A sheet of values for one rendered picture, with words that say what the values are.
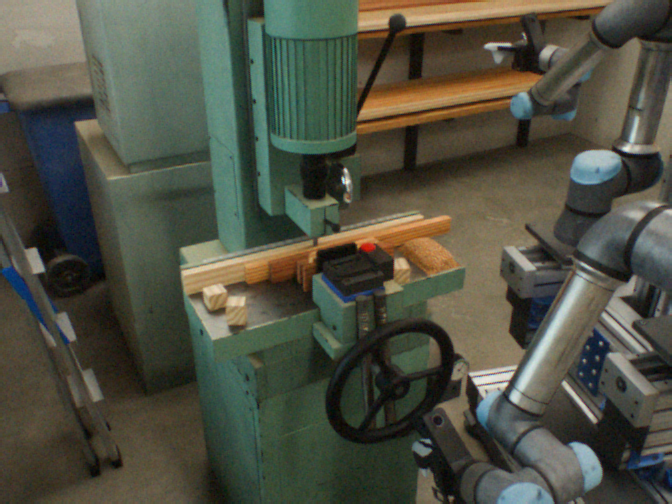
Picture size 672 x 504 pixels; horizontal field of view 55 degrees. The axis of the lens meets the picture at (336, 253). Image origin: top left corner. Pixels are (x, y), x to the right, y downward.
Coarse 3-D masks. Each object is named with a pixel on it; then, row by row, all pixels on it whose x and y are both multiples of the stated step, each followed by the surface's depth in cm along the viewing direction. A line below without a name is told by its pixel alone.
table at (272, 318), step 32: (256, 288) 138; (288, 288) 138; (416, 288) 142; (448, 288) 147; (192, 320) 136; (224, 320) 128; (256, 320) 128; (288, 320) 129; (320, 320) 133; (224, 352) 125
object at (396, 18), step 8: (392, 16) 119; (400, 16) 119; (392, 24) 119; (400, 24) 119; (392, 32) 121; (400, 32) 120; (392, 40) 123; (384, 48) 125; (384, 56) 127; (376, 64) 129; (376, 72) 131; (368, 80) 133; (368, 88) 135; (360, 96) 138; (360, 104) 139; (336, 152) 150; (344, 152) 150; (352, 152) 152
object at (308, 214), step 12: (288, 192) 142; (300, 192) 141; (288, 204) 144; (300, 204) 137; (312, 204) 135; (324, 204) 135; (336, 204) 136; (300, 216) 139; (312, 216) 134; (324, 216) 136; (336, 216) 137; (312, 228) 136; (324, 228) 137
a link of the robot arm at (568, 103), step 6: (576, 84) 182; (570, 90) 183; (576, 90) 183; (564, 96) 183; (570, 96) 184; (576, 96) 184; (558, 102) 182; (564, 102) 183; (570, 102) 184; (576, 102) 186; (558, 108) 183; (564, 108) 185; (570, 108) 185; (576, 108) 186; (552, 114) 185; (558, 114) 187; (564, 114) 186; (570, 114) 186
